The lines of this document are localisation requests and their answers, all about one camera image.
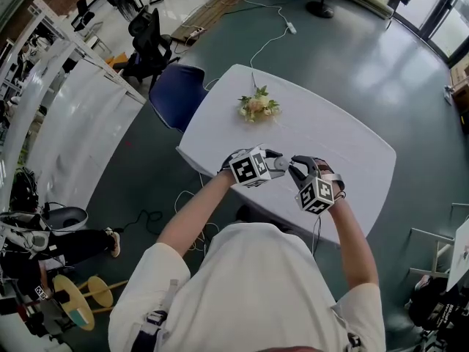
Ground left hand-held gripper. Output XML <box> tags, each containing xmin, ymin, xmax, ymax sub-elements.
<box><xmin>218</xmin><ymin>145</ymin><xmax>287</xmax><ymax>189</ymax></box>

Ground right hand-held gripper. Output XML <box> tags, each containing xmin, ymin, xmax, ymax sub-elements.
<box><xmin>288</xmin><ymin>154</ymin><xmax>346</xmax><ymax>216</ymax></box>

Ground person's right forearm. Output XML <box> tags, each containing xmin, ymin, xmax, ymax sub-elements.
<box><xmin>325</xmin><ymin>195</ymin><xmax>380</xmax><ymax>290</ymax></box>

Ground person's left forearm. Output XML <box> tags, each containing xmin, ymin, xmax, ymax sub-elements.
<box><xmin>155</xmin><ymin>172</ymin><xmax>236</xmax><ymax>260</ymax></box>

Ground person's right hand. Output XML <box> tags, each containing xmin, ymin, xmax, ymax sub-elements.
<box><xmin>314</xmin><ymin>158</ymin><xmax>336</xmax><ymax>176</ymax></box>

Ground white tablecloth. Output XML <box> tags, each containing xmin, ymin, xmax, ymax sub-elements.
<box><xmin>175</xmin><ymin>63</ymin><xmax>398</xmax><ymax>247</ymax></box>

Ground person's dark trousers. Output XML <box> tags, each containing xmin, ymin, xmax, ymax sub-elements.
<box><xmin>234</xmin><ymin>205</ymin><xmax>295</xmax><ymax>235</ymax></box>

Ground yellow flower bouquet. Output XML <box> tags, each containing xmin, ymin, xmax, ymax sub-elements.
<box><xmin>237</xmin><ymin>72</ymin><xmax>281</xmax><ymax>124</ymax></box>

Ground blue chair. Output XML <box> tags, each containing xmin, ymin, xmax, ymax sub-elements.
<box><xmin>148</xmin><ymin>63</ymin><xmax>210</xmax><ymax>135</ymax></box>

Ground person's white shirt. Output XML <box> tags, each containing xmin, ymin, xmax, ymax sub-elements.
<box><xmin>108</xmin><ymin>221</ymin><xmax>386</xmax><ymax>352</ymax></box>

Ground wooden floor platform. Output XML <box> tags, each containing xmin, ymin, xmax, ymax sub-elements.
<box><xmin>169</xmin><ymin>0</ymin><xmax>258</xmax><ymax>44</ymax></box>

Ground black office chair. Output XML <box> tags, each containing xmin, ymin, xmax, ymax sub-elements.
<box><xmin>120</xmin><ymin>7</ymin><xmax>181</xmax><ymax>92</ymax></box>

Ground cardboard box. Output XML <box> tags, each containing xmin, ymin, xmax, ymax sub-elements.
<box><xmin>449</xmin><ymin>62</ymin><xmax>469</xmax><ymax>99</ymax></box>

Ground white curtain sheet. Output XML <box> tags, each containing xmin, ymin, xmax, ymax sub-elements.
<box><xmin>0</xmin><ymin>40</ymin><xmax>147</xmax><ymax>216</ymax></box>

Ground round wooden stool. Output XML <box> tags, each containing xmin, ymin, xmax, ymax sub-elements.
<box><xmin>52</xmin><ymin>274</ymin><xmax>96</xmax><ymax>331</ymax></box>

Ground tangled white cables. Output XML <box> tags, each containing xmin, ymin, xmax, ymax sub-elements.
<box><xmin>173</xmin><ymin>188</ymin><xmax>221</xmax><ymax>253</ymax></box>

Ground long white cable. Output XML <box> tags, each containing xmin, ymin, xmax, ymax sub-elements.
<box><xmin>240</xmin><ymin>0</ymin><xmax>295</xmax><ymax>70</ymax></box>

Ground black floor cable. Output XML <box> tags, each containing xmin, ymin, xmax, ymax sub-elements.
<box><xmin>122</xmin><ymin>209</ymin><xmax>163</xmax><ymax>235</ymax></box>

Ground white metal table frame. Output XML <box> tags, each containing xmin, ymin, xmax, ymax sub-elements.
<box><xmin>407</xmin><ymin>202</ymin><xmax>469</xmax><ymax>293</ymax></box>

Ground chest harness strap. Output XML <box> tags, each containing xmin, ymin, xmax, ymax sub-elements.
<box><xmin>133</xmin><ymin>278</ymin><xmax>181</xmax><ymax>352</ymax></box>

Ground white metal rack frame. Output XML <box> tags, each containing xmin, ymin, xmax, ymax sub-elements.
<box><xmin>26</xmin><ymin>0</ymin><xmax>148</xmax><ymax>105</ymax></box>

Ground black wire floor fan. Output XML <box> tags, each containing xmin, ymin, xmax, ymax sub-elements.
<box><xmin>107</xmin><ymin>0</ymin><xmax>143</xmax><ymax>22</ymax></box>

